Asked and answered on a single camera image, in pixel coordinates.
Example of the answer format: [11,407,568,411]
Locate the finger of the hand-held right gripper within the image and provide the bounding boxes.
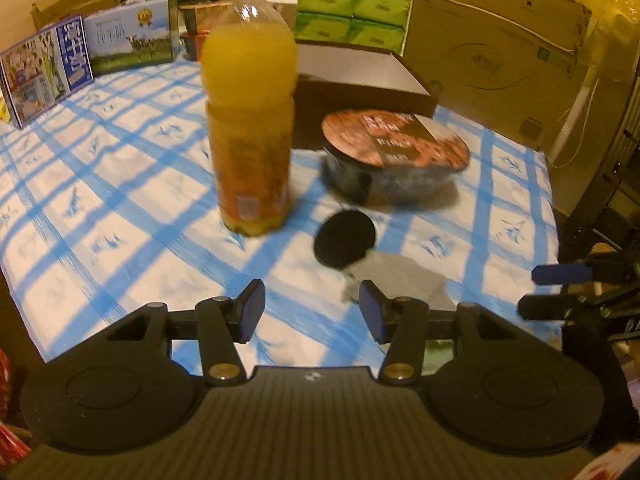
[517,290,640,322]
[531,247,640,285]

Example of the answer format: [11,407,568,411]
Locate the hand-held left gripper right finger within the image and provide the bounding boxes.
[359,280,517,386]

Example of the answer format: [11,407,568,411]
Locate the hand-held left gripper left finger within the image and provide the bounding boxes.
[107,280,266,387]

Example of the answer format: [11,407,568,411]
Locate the grey towel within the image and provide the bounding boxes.
[342,252,451,311]

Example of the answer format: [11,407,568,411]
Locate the black round pad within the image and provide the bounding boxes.
[312,210,377,269]

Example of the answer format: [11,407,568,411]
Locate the red white packet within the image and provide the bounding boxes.
[575,441,640,480]

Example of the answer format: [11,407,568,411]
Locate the black shelf rack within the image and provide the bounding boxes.
[562,85,640,266]

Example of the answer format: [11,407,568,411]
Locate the black instant meal bowl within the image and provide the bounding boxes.
[320,108,472,206]

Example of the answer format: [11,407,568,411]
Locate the blue checked tablecloth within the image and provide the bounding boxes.
[0,55,563,363]

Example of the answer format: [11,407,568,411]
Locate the orange juice bottle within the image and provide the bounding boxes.
[200,0,300,237]

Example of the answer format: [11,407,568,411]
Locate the large cardboard box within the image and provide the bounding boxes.
[402,0,593,151]

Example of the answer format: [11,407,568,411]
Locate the brown open box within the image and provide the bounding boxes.
[290,42,441,151]

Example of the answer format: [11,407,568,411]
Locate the brown snack cups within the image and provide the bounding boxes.
[177,1,236,61]

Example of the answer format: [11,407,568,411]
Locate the green tissue pack bundle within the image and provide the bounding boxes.
[294,0,413,55]

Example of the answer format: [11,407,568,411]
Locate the blue milk carton box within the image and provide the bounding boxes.
[82,0,181,77]

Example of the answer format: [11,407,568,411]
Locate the blue printed picture box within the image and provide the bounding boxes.
[0,15,96,129]

